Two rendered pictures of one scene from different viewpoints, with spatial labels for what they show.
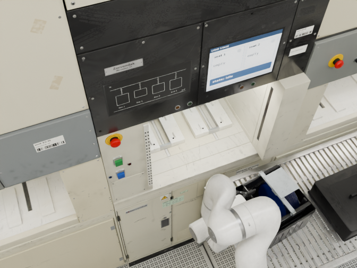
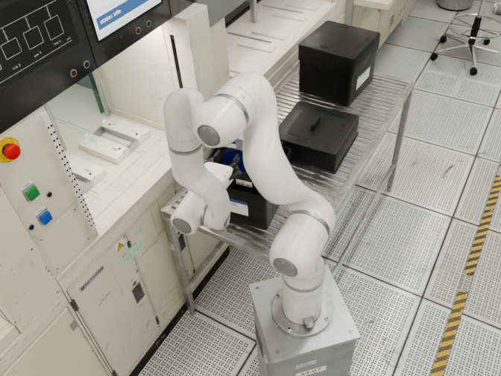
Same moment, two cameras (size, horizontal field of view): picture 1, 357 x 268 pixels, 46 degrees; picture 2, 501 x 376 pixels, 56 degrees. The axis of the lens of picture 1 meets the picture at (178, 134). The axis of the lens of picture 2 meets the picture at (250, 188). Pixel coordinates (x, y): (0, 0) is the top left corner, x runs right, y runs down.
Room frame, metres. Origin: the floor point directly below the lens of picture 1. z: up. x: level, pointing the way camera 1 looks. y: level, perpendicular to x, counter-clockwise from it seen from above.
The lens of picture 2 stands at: (-0.21, 0.25, 2.08)
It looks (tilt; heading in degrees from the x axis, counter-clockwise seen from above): 44 degrees down; 327
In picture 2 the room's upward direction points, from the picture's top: 4 degrees counter-clockwise
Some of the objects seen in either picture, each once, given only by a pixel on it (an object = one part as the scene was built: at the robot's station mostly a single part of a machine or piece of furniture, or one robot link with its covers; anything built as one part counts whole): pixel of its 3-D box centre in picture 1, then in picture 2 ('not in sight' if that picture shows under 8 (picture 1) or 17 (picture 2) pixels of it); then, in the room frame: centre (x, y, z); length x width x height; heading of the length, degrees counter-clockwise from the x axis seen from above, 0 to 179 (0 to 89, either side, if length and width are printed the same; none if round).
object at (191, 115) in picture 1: (205, 116); (115, 138); (1.41, -0.14, 0.89); 0.22 x 0.21 x 0.04; 24
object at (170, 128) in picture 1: (158, 131); (66, 178); (1.30, 0.10, 0.89); 0.22 x 0.21 x 0.04; 24
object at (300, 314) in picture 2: not in sight; (302, 292); (0.39, -0.28, 0.85); 0.19 x 0.19 x 0.18
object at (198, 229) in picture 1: (207, 227); (193, 210); (0.70, -0.12, 1.06); 0.13 x 0.09 x 0.08; 122
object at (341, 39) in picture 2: not in sight; (338, 63); (1.25, -1.24, 0.89); 0.29 x 0.29 x 0.25; 19
